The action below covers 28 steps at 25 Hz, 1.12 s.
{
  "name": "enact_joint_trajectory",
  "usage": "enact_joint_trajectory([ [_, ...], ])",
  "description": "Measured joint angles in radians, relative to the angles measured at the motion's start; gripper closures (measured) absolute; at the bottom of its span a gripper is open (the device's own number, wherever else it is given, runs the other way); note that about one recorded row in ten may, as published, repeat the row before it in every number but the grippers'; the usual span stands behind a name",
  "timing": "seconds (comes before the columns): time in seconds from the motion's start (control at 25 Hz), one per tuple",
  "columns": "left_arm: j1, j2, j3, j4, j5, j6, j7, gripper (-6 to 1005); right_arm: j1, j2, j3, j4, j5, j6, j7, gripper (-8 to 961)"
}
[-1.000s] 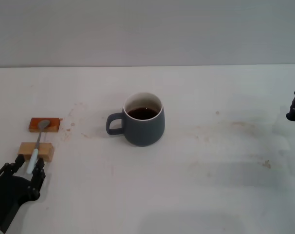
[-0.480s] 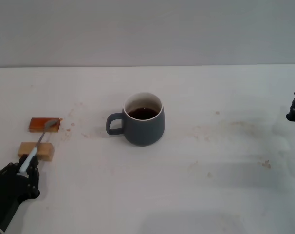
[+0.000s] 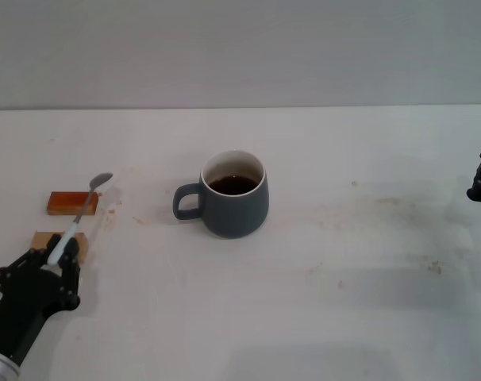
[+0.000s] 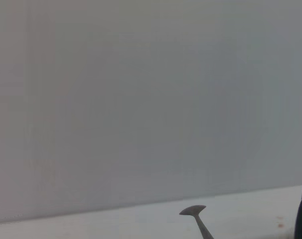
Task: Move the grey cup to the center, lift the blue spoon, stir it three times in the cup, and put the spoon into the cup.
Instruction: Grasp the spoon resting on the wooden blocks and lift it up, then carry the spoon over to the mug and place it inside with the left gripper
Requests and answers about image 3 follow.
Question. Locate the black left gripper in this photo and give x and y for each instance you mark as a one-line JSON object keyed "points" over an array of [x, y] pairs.
{"points": [[24, 309]]}

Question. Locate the grey ceramic coffee cup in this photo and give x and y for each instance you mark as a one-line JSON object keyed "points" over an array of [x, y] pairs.
{"points": [[236, 214]]}

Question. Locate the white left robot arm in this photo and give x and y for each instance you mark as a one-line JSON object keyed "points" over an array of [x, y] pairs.
{"points": [[0, 365]]}

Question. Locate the light notched wooden block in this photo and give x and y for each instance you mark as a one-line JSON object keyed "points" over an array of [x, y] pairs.
{"points": [[40, 239]]}

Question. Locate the reddish brown wooden block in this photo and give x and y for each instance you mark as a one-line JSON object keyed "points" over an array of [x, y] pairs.
{"points": [[66, 203]]}

